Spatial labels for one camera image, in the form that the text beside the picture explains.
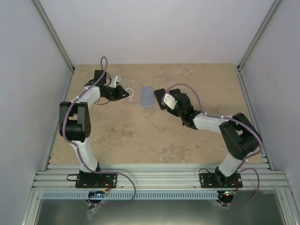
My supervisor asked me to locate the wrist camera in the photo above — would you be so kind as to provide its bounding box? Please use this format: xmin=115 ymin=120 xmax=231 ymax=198
xmin=110 ymin=75 xmax=122 ymax=88
xmin=163 ymin=93 xmax=176 ymax=110

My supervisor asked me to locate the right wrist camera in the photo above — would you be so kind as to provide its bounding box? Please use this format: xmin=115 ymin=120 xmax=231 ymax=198
xmin=163 ymin=93 xmax=176 ymax=110

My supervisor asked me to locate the aluminium rail platform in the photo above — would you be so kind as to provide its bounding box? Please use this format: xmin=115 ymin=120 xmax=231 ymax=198
xmin=32 ymin=163 xmax=290 ymax=190

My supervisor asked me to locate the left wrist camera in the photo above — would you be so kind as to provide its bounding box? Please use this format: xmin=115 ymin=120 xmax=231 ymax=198
xmin=110 ymin=75 xmax=122 ymax=88

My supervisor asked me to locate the left circuit board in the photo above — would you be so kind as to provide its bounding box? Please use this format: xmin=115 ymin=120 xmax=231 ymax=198
xmin=88 ymin=190 xmax=109 ymax=198

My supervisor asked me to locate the right aluminium frame post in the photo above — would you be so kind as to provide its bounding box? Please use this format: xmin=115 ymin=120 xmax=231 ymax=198
xmin=237 ymin=0 xmax=283 ymax=72

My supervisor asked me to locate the aluminium frame post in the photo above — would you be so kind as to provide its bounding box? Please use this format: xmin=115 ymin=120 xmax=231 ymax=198
xmin=237 ymin=0 xmax=283 ymax=72
xmin=31 ymin=0 xmax=75 ymax=73

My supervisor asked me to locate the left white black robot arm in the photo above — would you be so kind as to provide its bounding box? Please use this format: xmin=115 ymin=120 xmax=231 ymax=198
xmin=59 ymin=70 xmax=130 ymax=189

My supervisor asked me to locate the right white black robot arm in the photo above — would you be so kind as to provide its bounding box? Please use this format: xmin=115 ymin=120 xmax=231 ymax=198
xmin=162 ymin=93 xmax=262 ymax=187

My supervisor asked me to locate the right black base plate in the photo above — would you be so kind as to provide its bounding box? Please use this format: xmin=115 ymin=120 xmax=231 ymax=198
xmin=199 ymin=173 xmax=243 ymax=188

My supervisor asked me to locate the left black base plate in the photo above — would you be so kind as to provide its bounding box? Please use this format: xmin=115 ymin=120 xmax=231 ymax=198
xmin=75 ymin=172 xmax=118 ymax=189

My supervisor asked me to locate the left aluminium frame post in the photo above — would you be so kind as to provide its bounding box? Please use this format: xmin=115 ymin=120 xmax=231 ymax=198
xmin=31 ymin=0 xmax=75 ymax=73

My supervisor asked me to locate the clear plastic bag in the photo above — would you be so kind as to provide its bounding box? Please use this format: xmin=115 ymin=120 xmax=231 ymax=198
xmin=86 ymin=204 xmax=99 ymax=221

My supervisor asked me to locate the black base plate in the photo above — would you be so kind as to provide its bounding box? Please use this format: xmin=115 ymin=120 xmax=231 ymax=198
xmin=75 ymin=172 xmax=118 ymax=189
xmin=199 ymin=173 xmax=243 ymax=188

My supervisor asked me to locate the slotted grey cable duct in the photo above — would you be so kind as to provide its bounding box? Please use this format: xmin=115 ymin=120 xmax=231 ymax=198
xmin=42 ymin=190 xmax=218 ymax=200

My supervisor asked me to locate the right circuit board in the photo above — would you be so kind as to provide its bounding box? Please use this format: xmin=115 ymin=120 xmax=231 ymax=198
xmin=221 ymin=190 xmax=237 ymax=196

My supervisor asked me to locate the lavender phone case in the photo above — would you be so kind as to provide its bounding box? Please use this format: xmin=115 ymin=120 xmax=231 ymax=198
xmin=141 ymin=86 xmax=154 ymax=108

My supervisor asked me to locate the circuit board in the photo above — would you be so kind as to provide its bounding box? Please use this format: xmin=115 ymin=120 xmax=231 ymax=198
xmin=88 ymin=190 xmax=109 ymax=198
xmin=221 ymin=190 xmax=237 ymax=196

